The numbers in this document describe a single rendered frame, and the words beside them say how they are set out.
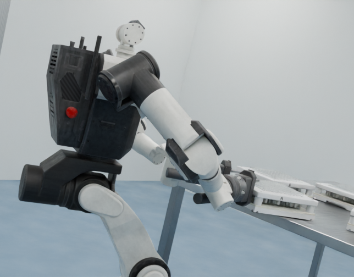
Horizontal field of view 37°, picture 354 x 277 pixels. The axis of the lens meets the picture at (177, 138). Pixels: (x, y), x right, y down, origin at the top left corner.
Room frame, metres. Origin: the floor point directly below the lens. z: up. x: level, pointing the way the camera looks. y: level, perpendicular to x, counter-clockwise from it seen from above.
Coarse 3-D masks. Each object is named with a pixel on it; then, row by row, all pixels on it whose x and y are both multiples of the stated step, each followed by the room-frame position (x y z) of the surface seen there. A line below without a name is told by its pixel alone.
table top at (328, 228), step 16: (304, 192) 2.46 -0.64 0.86; (240, 208) 1.87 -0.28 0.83; (320, 208) 2.12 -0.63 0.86; (336, 208) 2.21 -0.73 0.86; (288, 224) 1.74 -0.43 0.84; (304, 224) 1.73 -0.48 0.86; (320, 224) 1.79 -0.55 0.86; (336, 224) 1.86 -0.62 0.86; (320, 240) 1.66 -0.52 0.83; (336, 240) 1.62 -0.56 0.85; (352, 240) 1.65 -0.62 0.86; (352, 256) 1.58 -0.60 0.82
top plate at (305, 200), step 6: (258, 192) 1.73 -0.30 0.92; (264, 192) 1.74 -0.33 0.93; (270, 192) 1.77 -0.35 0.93; (270, 198) 1.75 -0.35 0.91; (276, 198) 1.76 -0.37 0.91; (288, 198) 1.77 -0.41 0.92; (294, 198) 1.78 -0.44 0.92; (300, 198) 1.79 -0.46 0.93; (306, 198) 1.82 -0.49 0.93; (306, 204) 1.80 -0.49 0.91; (312, 204) 1.81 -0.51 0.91
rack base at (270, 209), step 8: (248, 208) 1.76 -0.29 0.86; (256, 208) 1.73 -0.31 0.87; (264, 208) 1.74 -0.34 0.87; (272, 208) 1.75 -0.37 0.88; (280, 208) 1.77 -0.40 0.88; (288, 208) 1.81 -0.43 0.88; (296, 208) 1.85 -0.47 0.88; (304, 208) 1.88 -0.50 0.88; (288, 216) 1.78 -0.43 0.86; (296, 216) 1.79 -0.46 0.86; (304, 216) 1.80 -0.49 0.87; (312, 216) 1.82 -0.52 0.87
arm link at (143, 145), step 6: (138, 132) 1.97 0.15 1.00; (144, 132) 1.99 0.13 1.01; (138, 138) 1.93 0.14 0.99; (144, 138) 1.93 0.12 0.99; (150, 138) 1.94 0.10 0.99; (138, 144) 1.92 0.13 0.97; (144, 144) 1.91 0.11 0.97; (150, 144) 1.90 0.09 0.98; (156, 144) 1.91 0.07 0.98; (138, 150) 1.92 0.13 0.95; (144, 150) 1.90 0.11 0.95; (150, 150) 1.88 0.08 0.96; (144, 156) 1.91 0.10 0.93
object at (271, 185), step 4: (260, 180) 1.94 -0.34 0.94; (260, 184) 1.84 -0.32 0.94; (264, 184) 1.88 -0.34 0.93; (268, 184) 1.89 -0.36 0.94; (272, 184) 1.91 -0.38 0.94; (276, 184) 1.93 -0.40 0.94; (280, 184) 1.96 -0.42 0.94; (272, 188) 1.83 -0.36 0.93; (276, 188) 1.84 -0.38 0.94; (280, 188) 1.86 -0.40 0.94; (284, 188) 1.88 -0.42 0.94; (288, 188) 1.91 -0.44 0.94; (272, 200) 1.82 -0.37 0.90; (284, 204) 1.84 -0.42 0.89
